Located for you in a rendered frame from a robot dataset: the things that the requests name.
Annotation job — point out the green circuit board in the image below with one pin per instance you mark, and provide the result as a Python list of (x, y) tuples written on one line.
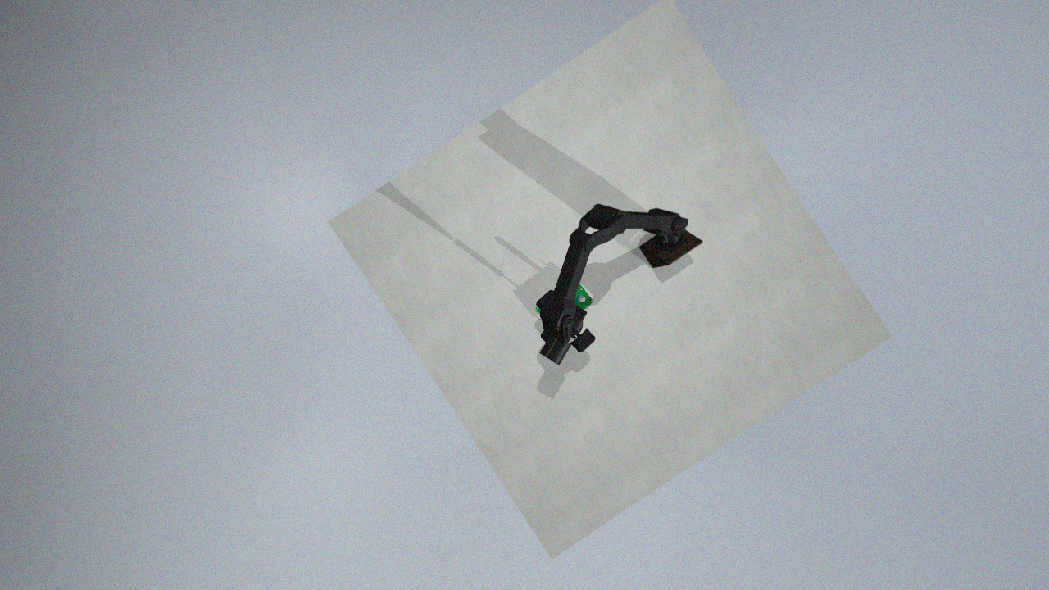
[(582, 299)]

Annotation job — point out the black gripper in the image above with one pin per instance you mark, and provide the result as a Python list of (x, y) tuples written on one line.
[(583, 340)]

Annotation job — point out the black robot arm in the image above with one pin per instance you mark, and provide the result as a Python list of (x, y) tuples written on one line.
[(561, 318)]

